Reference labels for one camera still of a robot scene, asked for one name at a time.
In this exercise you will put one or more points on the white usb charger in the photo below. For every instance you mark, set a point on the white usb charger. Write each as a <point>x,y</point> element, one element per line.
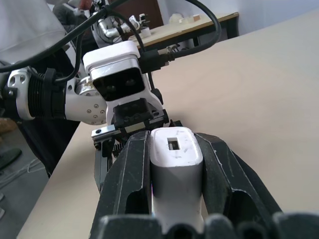
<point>174,184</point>

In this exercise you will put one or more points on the small tan wooden block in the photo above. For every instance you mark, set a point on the small tan wooden block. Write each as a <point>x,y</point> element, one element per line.
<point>197,17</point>

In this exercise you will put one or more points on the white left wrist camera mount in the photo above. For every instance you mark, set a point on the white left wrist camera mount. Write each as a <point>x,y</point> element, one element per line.
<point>112,57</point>

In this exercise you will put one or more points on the silver background robot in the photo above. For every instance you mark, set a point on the silver background robot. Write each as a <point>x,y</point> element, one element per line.
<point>112,27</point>

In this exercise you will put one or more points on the white lumpy object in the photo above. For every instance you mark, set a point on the white lumpy object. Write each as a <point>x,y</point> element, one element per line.
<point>177,18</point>

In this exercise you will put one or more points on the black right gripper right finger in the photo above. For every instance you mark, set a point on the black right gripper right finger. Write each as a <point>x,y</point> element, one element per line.
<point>224,174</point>

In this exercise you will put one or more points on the bystander in white shirt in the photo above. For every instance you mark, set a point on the bystander in white shirt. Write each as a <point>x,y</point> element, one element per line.
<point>25,25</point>

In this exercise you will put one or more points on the wooden background table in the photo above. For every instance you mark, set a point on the wooden background table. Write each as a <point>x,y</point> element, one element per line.
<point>174,28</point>

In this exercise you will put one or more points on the dark shoe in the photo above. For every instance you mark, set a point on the dark shoe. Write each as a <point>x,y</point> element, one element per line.
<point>8,158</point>

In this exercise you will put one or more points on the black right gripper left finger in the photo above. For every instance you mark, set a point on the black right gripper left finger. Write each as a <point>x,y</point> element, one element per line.
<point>124,174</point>

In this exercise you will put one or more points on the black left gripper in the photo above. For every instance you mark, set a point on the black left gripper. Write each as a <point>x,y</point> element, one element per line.
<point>132,112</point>

